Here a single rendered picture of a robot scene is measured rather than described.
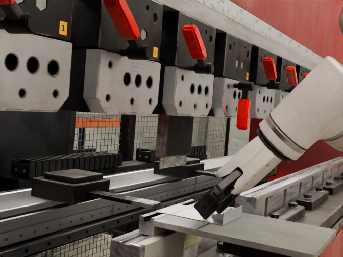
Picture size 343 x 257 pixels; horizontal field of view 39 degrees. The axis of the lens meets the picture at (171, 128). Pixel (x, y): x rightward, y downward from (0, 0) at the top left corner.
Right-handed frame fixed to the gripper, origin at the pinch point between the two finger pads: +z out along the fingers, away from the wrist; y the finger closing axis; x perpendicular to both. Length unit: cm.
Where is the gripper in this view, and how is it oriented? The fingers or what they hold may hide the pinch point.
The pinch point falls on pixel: (213, 203)
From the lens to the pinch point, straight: 85.9
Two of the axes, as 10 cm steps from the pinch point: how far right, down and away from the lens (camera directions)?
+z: -6.3, 7.0, 3.5
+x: 6.1, 7.2, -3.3
